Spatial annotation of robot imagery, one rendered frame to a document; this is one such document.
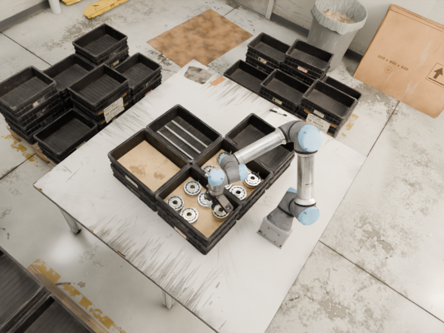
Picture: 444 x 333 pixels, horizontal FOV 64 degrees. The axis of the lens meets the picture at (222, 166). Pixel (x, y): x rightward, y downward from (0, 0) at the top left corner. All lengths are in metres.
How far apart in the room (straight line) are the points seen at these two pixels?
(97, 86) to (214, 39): 1.83
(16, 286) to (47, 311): 0.23
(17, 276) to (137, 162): 0.94
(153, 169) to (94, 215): 0.44
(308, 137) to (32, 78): 2.44
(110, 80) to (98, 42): 0.53
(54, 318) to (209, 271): 0.95
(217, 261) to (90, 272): 1.12
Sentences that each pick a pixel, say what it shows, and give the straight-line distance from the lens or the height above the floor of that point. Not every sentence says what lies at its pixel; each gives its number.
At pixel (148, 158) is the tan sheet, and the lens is 2.26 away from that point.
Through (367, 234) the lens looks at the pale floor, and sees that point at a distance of 3.31.
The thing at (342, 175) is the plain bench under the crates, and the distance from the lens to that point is 2.60.
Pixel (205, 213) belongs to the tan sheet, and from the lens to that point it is 2.06.
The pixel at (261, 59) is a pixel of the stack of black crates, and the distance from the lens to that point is 3.72.
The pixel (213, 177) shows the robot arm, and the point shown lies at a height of 1.29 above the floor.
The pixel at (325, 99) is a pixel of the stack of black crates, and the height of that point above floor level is 0.49.
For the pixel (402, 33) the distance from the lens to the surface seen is 4.37.
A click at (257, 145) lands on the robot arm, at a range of 1.81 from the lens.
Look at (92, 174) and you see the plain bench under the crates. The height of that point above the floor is 0.70.
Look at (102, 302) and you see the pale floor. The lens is 2.79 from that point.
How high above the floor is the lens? 2.66
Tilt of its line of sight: 55 degrees down
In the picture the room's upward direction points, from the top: 11 degrees clockwise
